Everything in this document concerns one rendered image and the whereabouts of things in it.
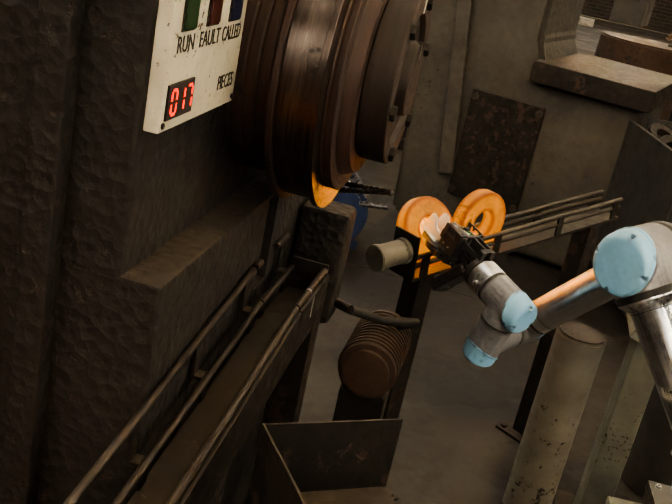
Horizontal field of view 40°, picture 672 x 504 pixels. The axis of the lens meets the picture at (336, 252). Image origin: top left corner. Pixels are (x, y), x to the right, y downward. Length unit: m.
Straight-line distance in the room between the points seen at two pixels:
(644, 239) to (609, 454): 0.85
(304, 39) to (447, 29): 2.99
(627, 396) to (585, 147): 1.96
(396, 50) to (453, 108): 2.89
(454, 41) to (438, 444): 2.12
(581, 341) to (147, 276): 1.29
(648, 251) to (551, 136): 2.51
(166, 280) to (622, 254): 0.85
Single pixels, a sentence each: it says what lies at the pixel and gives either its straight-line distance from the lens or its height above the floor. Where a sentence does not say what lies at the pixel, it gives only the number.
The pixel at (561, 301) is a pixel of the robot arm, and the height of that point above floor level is 0.68.
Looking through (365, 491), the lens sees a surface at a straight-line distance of 1.33.
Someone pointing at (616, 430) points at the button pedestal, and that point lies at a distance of 2.39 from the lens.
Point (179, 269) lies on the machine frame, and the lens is 1.23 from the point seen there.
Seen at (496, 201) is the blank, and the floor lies 0.78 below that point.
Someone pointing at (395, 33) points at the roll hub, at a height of 1.19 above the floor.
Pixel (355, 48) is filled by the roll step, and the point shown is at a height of 1.17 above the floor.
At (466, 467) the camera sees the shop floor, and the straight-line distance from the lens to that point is 2.61.
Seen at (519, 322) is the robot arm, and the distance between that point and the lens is 1.90.
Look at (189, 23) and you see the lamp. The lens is 1.13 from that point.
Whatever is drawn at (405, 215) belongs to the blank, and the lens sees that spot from 2.05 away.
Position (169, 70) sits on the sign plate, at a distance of 1.11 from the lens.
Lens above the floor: 1.36
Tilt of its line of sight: 21 degrees down
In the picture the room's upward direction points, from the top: 12 degrees clockwise
